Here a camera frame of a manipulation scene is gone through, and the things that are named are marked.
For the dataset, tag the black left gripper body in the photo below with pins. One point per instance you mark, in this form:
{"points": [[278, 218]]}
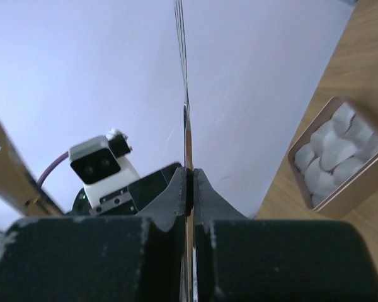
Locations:
{"points": [[128, 200]]}

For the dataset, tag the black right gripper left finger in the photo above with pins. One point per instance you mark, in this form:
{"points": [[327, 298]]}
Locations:
{"points": [[98, 258]]}

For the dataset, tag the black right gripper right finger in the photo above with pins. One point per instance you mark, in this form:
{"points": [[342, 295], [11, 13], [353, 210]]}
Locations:
{"points": [[239, 259]]}

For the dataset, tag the metal tongs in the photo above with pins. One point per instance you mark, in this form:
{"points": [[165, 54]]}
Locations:
{"points": [[188, 161]]}

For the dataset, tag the gold cookie tin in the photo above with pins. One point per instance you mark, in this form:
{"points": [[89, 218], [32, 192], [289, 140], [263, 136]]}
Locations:
{"points": [[357, 188]]}

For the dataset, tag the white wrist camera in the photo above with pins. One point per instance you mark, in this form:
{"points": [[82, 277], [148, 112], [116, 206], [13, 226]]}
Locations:
{"points": [[102, 165]]}

